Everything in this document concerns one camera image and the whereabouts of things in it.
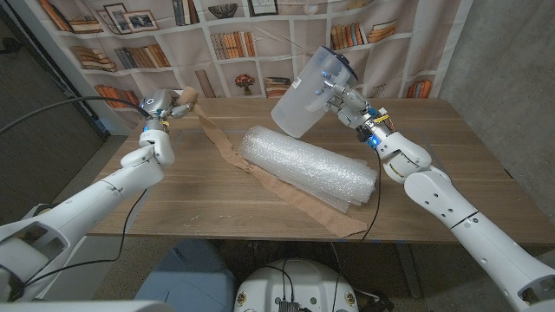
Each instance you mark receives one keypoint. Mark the printed bookshelf backdrop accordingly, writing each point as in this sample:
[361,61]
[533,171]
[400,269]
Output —
[243,52]

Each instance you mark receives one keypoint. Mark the yellow and black pad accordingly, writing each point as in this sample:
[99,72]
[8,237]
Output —
[43,209]

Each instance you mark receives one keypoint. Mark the clear bubble wrap roll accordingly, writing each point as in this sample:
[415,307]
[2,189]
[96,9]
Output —
[308,169]

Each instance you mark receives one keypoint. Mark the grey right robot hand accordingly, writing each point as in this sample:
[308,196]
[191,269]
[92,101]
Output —
[355,104]

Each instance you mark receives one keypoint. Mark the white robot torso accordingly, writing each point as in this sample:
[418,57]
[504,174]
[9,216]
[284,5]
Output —
[299,286]

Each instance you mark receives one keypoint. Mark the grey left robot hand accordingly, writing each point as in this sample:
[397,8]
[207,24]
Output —
[158,106]

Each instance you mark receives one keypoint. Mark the grey metal table leg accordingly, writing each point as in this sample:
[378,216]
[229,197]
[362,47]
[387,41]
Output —
[409,268]

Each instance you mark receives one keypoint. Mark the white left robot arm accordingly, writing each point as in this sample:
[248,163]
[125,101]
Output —
[86,208]

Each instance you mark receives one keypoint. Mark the translucent pitcher with navy lid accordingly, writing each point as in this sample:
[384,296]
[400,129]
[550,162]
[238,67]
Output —
[303,99]

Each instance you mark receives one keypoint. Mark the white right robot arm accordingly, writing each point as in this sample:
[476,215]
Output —
[455,212]

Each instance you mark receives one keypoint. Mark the tan adhesive wrap strip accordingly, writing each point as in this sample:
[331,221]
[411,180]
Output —
[303,203]

